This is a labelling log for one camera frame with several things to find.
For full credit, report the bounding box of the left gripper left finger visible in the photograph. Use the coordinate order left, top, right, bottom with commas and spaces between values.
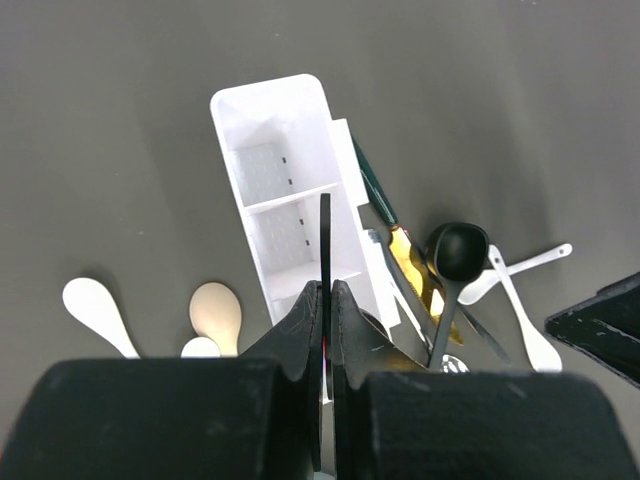
1, 281, 322, 479

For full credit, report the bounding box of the small silver spoon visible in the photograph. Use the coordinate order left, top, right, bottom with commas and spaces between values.
441, 354, 469, 374

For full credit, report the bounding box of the small white spoon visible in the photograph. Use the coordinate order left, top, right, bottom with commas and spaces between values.
62, 277, 140, 359

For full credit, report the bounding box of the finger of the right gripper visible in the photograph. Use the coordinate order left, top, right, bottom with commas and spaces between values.
545, 274, 639, 387

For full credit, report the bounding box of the white compartment utensil container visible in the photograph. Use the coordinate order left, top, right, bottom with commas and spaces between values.
210, 74, 400, 329

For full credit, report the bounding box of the black ladle spoon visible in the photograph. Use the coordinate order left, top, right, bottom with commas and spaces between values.
427, 222, 489, 371

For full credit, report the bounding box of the white spoon vertical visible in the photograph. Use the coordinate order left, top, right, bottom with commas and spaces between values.
488, 244, 563, 373

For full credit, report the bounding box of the thin black utensil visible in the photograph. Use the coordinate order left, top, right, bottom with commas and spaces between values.
319, 193, 333, 400

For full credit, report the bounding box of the white spoon horizontal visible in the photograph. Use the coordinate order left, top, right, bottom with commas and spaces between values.
458, 243, 573, 306

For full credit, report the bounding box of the beige wooden spoon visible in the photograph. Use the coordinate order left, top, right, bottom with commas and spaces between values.
189, 282, 242, 357

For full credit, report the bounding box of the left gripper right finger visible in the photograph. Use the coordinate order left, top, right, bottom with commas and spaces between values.
331, 281, 639, 479

